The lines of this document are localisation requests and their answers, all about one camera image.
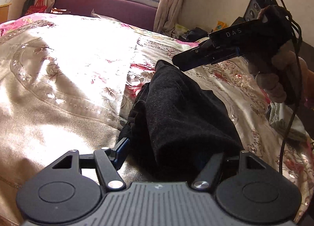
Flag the black pants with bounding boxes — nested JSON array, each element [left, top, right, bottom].
[[119, 60, 243, 181]]

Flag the white gloved right hand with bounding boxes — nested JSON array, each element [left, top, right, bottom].
[[248, 45, 313, 103]]

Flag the black clothes pile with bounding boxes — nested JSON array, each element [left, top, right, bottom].
[[178, 27, 208, 43]]

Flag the dark wooden headboard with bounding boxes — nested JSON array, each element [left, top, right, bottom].
[[232, 0, 313, 71]]

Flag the yellow orange box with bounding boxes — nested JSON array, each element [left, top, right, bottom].
[[214, 21, 228, 31]]

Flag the maroon upholstered window bench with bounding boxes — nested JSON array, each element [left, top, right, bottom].
[[54, 0, 157, 31]]

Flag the floral satin bedspread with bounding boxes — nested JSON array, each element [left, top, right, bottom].
[[1, 14, 313, 225]]

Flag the brown tray on bench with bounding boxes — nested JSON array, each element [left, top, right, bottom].
[[50, 8, 71, 15]]

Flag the red bag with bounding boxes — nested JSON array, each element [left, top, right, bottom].
[[25, 0, 47, 15]]

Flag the wooden cabinet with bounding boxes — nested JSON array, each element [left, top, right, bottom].
[[0, 3, 11, 24]]

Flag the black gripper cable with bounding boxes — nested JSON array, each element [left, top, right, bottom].
[[264, 0, 303, 173]]

